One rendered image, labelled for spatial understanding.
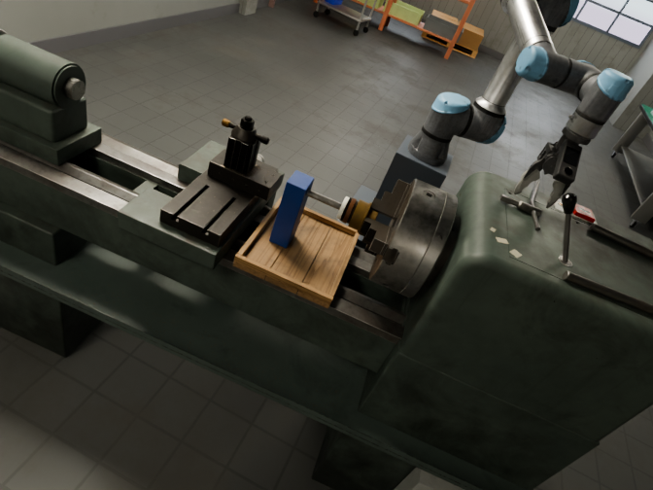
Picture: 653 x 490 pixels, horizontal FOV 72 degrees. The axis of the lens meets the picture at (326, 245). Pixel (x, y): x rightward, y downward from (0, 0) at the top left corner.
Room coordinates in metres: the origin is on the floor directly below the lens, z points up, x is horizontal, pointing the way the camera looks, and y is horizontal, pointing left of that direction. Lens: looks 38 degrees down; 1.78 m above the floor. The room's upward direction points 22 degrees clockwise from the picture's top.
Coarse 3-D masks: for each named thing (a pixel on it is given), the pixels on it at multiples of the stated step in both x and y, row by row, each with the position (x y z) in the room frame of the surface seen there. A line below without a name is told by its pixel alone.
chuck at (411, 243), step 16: (416, 192) 1.04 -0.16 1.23; (432, 192) 1.07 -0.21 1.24; (416, 208) 0.99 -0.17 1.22; (432, 208) 1.01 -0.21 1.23; (400, 224) 0.95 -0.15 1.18; (416, 224) 0.96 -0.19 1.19; (432, 224) 0.97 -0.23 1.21; (400, 240) 0.93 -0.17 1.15; (416, 240) 0.94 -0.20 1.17; (400, 256) 0.92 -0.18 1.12; (416, 256) 0.92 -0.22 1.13; (384, 272) 0.92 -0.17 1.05; (400, 272) 0.91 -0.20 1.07; (400, 288) 0.92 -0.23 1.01
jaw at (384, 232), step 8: (368, 224) 1.02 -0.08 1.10; (376, 224) 1.03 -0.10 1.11; (368, 232) 0.98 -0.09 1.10; (376, 232) 0.98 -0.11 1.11; (384, 232) 0.99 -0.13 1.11; (368, 240) 0.98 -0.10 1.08; (376, 240) 0.94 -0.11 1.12; (384, 240) 0.95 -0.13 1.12; (376, 248) 0.94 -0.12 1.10; (384, 248) 0.94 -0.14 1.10; (384, 256) 0.92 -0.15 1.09; (392, 256) 0.92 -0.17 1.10
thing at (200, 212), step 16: (208, 176) 1.12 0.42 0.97; (192, 192) 1.02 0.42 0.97; (208, 192) 1.05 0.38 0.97; (224, 192) 1.08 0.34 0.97; (240, 192) 1.11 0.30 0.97; (176, 208) 0.93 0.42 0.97; (192, 208) 0.95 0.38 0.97; (208, 208) 0.98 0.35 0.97; (224, 208) 1.03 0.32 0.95; (240, 208) 1.04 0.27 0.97; (176, 224) 0.90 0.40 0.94; (192, 224) 0.90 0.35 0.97; (208, 224) 0.92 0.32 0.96; (224, 224) 0.94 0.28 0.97; (208, 240) 0.89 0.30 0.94
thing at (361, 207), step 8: (352, 200) 1.07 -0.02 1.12; (360, 200) 1.08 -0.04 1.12; (352, 208) 1.05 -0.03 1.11; (360, 208) 1.05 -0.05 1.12; (368, 208) 1.06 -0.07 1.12; (344, 216) 1.04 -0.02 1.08; (352, 216) 1.04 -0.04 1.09; (360, 216) 1.04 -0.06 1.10; (368, 216) 1.05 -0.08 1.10; (376, 216) 1.06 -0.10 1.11; (352, 224) 1.04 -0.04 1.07; (360, 224) 1.03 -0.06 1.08
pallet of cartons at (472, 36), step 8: (440, 16) 9.38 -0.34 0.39; (448, 16) 9.72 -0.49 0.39; (464, 24) 9.51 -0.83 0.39; (424, 32) 9.13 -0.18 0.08; (464, 32) 9.12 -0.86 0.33; (472, 32) 9.12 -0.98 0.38; (480, 32) 9.37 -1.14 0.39; (432, 40) 9.13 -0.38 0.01; (440, 40) 9.43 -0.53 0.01; (464, 40) 9.12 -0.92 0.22; (472, 40) 9.12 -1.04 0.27; (480, 40) 9.12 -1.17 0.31; (472, 48) 9.12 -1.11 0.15; (472, 56) 9.11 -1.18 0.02
